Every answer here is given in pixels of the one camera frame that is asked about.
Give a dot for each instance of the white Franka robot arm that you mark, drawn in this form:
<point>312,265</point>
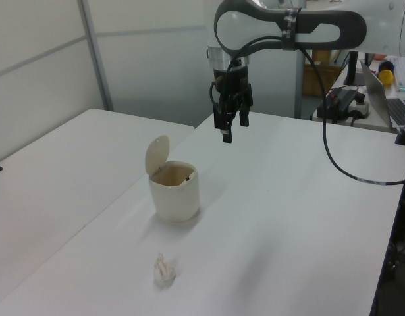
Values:
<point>380,23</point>

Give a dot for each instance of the small white lidded bin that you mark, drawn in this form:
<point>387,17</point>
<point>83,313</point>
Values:
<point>176,197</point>

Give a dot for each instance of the silver laptop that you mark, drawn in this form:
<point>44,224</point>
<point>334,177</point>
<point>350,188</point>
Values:
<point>375,87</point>

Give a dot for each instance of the white paper trash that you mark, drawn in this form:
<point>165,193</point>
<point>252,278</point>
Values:
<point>164,271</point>

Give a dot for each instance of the black controller box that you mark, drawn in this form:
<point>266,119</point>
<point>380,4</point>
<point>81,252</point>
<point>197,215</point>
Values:
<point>343,98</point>

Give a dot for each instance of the brown wooden box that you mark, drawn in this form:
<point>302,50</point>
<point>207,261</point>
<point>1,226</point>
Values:
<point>315,80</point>

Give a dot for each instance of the dark table side frame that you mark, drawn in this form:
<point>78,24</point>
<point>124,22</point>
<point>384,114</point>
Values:
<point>394,256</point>

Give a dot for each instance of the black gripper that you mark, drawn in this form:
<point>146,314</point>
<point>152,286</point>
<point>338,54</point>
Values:
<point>233,80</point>

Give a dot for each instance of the yellow toy fruit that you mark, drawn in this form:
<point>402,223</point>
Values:
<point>386,77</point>

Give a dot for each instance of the grey partition post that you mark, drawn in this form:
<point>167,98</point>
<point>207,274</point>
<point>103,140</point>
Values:
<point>298,85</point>
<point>97,56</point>

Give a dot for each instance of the white keyboard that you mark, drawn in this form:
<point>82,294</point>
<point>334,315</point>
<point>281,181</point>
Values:
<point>403,74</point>

